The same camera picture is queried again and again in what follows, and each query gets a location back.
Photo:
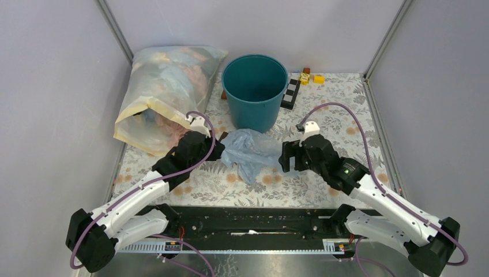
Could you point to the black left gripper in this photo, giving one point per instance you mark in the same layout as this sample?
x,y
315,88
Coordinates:
x,y
219,148

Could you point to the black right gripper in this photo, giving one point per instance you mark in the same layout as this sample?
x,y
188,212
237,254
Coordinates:
x,y
292,149

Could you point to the light blue plastic trash bag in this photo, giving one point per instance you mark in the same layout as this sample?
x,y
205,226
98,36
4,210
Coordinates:
x,y
251,151

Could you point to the teal plastic trash bin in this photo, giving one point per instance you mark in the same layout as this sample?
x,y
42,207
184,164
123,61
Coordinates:
x,y
254,85

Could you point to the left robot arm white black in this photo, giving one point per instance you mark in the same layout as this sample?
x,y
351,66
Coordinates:
x,y
95,237

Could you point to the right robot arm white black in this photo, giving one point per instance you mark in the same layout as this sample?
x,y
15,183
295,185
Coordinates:
x,y
426,240

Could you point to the large clear bag of trash bags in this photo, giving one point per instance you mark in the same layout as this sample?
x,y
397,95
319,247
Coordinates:
x,y
165,83

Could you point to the floral patterned table mat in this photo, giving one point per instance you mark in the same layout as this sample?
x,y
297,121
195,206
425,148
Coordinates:
x,y
340,107

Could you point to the black framed checkerboard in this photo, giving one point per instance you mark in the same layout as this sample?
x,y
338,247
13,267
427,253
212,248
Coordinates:
x,y
290,94

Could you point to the yellow toy brick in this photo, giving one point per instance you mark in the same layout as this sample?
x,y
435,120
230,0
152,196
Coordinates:
x,y
317,79

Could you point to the yellow owl toy figure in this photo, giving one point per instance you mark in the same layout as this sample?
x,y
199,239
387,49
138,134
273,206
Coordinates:
x,y
304,78

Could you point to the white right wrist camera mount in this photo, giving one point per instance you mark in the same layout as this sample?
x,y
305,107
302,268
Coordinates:
x,y
311,128

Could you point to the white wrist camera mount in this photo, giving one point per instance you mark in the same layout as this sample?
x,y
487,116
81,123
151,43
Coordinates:
x,y
198,124
311,128

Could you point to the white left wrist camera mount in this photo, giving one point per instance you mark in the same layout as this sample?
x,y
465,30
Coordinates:
x,y
198,124

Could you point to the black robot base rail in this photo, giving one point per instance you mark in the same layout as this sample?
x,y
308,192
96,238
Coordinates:
x,y
247,229

